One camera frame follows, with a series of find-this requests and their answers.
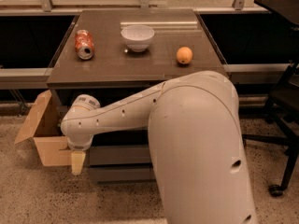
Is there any black office chair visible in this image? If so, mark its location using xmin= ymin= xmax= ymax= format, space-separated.
xmin=242 ymin=61 xmax=299 ymax=197

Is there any orange fruit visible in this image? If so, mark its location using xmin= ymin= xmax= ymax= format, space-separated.
xmin=176 ymin=47 xmax=192 ymax=64

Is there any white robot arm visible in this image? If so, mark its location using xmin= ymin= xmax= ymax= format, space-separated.
xmin=61 ymin=71 xmax=258 ymax=224

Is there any white ceramic bowl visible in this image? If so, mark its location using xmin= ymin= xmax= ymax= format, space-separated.
xmin=121 ymin=24 xmax=155 ymax=52

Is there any grey drawer cabinet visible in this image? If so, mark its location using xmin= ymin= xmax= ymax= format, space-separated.
xmin=46 ymin=8 xmax=229 ymax=185

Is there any grey middle drawer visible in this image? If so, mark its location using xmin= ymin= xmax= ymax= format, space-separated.
xmin=85 ymin=145 xmax=151 ymax=166

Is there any black desk top corner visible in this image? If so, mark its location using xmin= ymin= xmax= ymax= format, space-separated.
xmin=254 ymin=0 xmax=299 ymax=25

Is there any open cardboard box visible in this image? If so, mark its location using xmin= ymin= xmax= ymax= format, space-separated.
xmin=15 ymin=91 xmax=71 ymax=166

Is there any grey bottom drawer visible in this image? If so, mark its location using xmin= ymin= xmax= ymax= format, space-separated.
xmin=88 ymin=165 xmax=155 ymax=183

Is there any red crushed soda can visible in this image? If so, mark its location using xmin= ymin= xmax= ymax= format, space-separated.
xmin=75 ymin=30 xmax=94 ymax=60

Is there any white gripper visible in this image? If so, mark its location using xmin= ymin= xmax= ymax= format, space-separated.
xmin=67 ymin=138 xmax=93 ymax=175

